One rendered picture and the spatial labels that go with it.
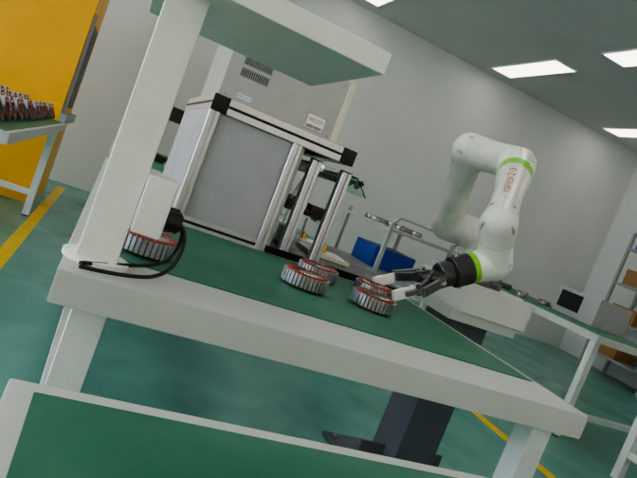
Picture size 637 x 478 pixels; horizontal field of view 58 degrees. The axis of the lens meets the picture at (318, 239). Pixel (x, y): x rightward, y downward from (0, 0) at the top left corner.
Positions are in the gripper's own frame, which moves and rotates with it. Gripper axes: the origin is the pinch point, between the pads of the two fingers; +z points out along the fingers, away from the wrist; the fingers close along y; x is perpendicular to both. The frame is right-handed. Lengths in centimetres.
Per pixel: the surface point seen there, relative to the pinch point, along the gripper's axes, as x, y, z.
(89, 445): -34, 104, 64
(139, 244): -34, 40, 60
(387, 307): -4.1, 23.4, 9.4
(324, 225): -16.9, -18.2, 9.9
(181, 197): -33, -16, 49
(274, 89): -58, -30, 16
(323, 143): -40.8, -16.6, 7.4
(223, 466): -29, 103, 55
